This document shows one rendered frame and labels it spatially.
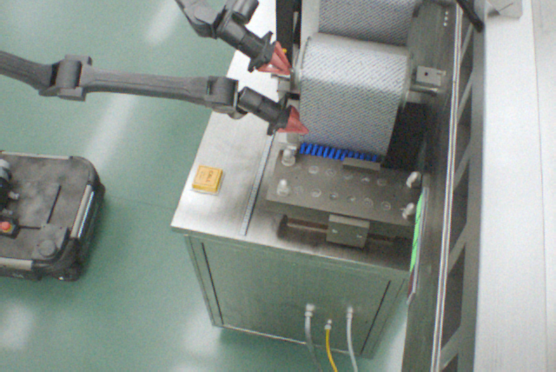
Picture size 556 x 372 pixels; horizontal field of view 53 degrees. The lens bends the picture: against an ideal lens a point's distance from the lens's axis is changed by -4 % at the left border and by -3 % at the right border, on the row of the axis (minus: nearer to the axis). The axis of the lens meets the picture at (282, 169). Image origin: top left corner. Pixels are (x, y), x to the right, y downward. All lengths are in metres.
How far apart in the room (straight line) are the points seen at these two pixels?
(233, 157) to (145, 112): 1.41
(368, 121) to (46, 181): 1.59
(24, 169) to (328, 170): 1.57
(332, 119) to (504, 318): 0.87
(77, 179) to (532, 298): 2.13
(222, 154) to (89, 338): 1.12
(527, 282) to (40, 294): 2.21
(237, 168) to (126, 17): 2.08
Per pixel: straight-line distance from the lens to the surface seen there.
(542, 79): 1.26
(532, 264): 0.74
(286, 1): 1.66
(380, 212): 1.45
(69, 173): 2.61
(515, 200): 0.78
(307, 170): 1.50
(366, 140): 1.50
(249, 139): 1.72
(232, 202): 1.60
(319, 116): 1.46
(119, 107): 3.10
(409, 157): 1.66
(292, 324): 2.08
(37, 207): 2.54
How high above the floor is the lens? 2.27
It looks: 56 degrees down
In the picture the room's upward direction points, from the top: straight up
